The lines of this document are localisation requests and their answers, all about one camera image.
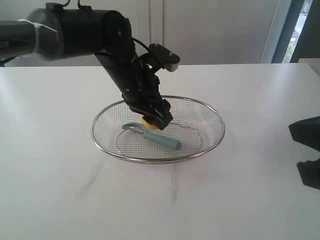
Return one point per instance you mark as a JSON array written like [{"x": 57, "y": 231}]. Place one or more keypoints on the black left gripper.
[{"x": 138, "y": 85}]

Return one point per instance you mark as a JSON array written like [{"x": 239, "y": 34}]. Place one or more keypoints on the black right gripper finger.
[
  {"x": 309, "y": 172},
  {"x": 306, "y": 132}
]

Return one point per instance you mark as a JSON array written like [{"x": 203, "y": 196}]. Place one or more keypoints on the yellow lemon with sticker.
[{"x": 147, "y": 125}]

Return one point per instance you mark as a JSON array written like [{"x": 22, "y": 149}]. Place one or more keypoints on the teal vegetable peeler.
[{"x": 159, "y": 139}]

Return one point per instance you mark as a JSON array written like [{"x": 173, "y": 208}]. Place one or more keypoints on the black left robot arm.
[{"x": 56, "y": 33}]

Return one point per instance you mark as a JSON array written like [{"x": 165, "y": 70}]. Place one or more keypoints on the oval wire mesh basket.
[{"x": 197, "y": 125}]

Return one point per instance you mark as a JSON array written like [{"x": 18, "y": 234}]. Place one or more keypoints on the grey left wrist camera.
[{"x": 164, "y": 58}]

